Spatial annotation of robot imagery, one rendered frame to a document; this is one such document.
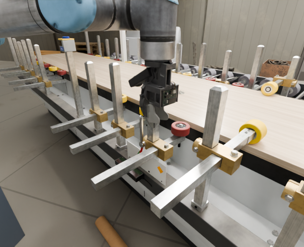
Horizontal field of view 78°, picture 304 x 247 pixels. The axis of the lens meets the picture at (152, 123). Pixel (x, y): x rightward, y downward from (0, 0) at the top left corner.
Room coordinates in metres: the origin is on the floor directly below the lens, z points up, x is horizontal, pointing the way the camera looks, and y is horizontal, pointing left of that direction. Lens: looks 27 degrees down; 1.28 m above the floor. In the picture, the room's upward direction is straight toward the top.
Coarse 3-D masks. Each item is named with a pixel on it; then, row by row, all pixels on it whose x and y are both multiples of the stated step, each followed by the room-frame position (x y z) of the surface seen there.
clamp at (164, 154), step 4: (144, 140) 0.66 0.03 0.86; (148, 140) 0.65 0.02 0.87; (160, 140) 0.65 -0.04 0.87; (148, 144) 0.64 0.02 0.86; (152, 144) 0.62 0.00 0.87; (156, 144) 0.62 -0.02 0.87; (160, 144) 0.62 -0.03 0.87; (160, 148) 0.59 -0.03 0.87; (164, 148) 0.59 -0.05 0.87; (168, 148) 0.59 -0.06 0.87; (172, 148) 0.60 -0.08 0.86; (160, 152) 0.59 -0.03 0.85; (164, 152) 0.57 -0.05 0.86; (168, 152) 0.59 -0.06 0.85; (172, 152) 0.60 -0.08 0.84; (160, 156) 0.59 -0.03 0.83; (164, 156) 0.57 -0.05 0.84; (168, 156) 0.59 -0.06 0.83; (164, 160) 0.57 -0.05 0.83
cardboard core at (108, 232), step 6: (102, 216) 0.88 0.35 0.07; (96, 222) 0.84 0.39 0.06; (102, 222) 0.83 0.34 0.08; (108, 222) 0.84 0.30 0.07; (102, 228) 0.79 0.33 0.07; (108, 228) 0.79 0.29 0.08; (102, 234) 0.77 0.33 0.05; (108, 234) 0.75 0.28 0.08; (114, 234) 0.75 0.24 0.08; (108, 240) 0.72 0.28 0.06; (114, 240) 0.71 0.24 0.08; (120, 240) 0.71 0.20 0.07; (114, 246) 0.68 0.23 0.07; (120, 246) 0.67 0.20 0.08; (126, 246) 0.68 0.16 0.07
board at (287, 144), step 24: (96, 72) 1.79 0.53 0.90; (120, 72) 1.79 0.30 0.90; (192, 96) 1.10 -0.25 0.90; (240, 96) 1.10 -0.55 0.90; (264, 96) 1.10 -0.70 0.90; (192, 120) 0.77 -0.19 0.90; (240, 120) 0.77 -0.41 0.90; (264, 120) 0.77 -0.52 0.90; (288, 120) 0.77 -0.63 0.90; (264, 144) 0.57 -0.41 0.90; (288, 144) 0.57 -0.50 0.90; (288, 168) 0.47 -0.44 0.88
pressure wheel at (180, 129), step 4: (172, 124) 0.71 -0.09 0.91; (176, 124) 0.72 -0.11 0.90; (180, 124) 0.70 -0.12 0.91; (184, 124) 0.72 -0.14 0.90; (188, 124) 0.71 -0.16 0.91; (172, 128) 0.69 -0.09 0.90; (176, 128) 0.68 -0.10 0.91; (180, 128) 0.68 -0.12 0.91; (184, 128) 0.68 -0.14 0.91; (188, 128) 0.68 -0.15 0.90; (172, 132) 0.69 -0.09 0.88; (176, 132) 0.68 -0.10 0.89; (180, 132) 0.67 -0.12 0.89; (184, 132) 0.67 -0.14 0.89; (188, 132) 0.68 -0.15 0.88; (180, 136) 0.67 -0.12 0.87
